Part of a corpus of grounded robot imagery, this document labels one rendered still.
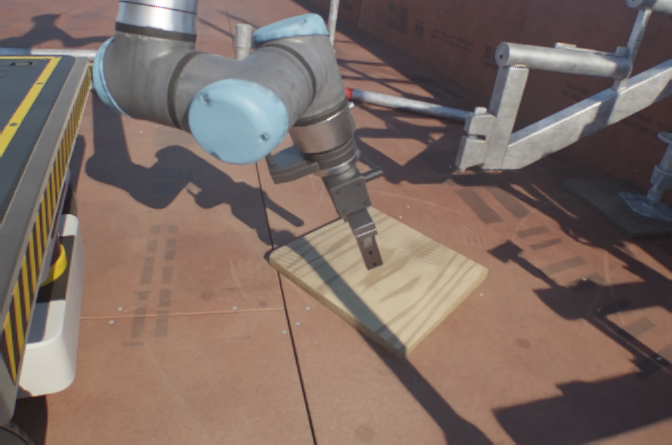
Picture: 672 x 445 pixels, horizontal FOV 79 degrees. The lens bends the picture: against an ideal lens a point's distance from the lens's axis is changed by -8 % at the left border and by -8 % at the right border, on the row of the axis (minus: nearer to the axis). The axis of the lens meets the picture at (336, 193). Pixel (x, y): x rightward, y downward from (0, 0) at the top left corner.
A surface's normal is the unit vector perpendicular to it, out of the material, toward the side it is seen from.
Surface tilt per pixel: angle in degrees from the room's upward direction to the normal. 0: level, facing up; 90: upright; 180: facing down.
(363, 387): 0
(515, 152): 90
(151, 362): 0
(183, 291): 0
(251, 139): 105
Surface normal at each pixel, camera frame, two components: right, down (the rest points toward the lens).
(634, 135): -0.96, 0.00
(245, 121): -0.28, 0.63
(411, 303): 0.13, -0.87
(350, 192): 0.24, 0.48
